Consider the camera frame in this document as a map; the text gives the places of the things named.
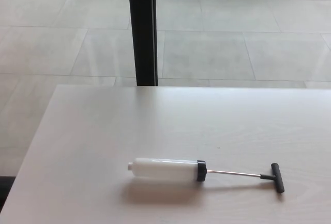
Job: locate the black metal post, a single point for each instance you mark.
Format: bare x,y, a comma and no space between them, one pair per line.
142,27

